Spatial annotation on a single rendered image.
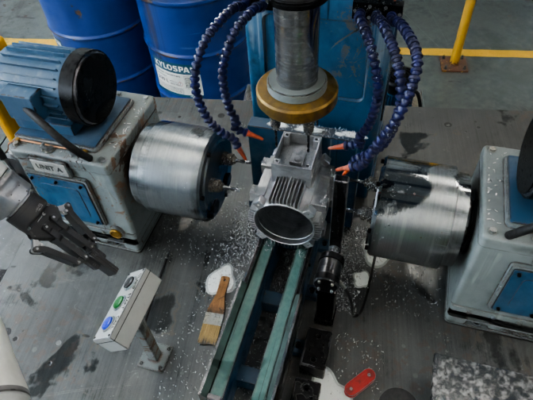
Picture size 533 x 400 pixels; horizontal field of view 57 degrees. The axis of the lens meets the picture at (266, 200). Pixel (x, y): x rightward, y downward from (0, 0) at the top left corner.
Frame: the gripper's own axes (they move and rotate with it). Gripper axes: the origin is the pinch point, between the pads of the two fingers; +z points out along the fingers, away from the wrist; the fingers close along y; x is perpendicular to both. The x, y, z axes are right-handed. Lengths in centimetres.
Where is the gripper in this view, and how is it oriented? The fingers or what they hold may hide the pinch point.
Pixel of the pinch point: (101, 263)
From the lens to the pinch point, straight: 111.3
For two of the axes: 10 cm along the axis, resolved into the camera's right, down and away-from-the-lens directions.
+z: 6.5, 6.2, 4.4
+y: 2.8, -7.3, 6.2
